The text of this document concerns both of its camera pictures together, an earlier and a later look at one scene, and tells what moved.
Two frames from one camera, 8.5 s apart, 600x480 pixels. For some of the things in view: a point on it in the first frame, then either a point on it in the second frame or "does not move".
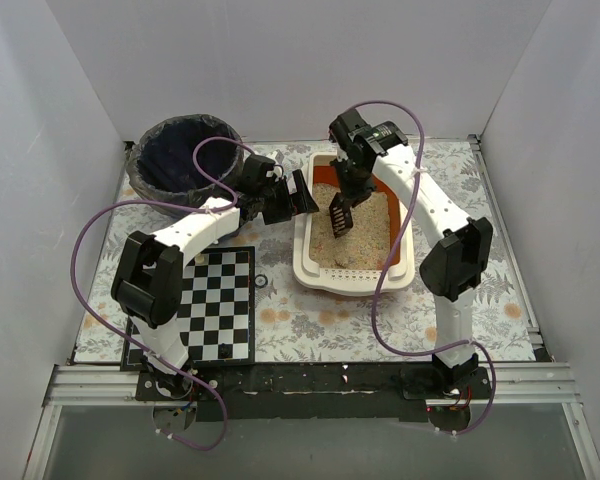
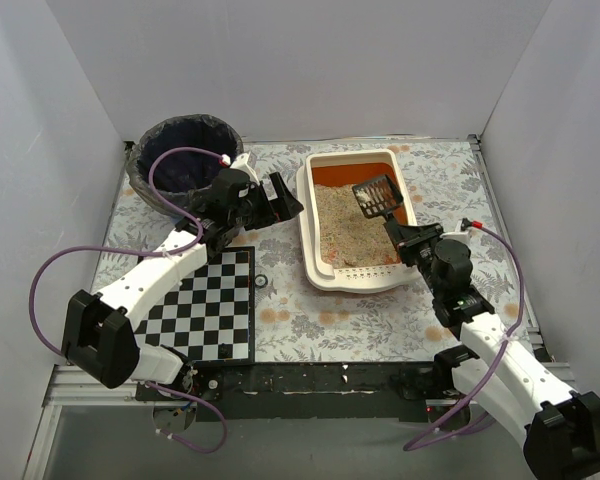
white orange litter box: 354,262 does not move
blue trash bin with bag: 192,159 does not move
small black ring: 265,282 does not move
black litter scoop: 341,215 to 379,196
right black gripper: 353,190 to 413,240
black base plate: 316,392 does not move
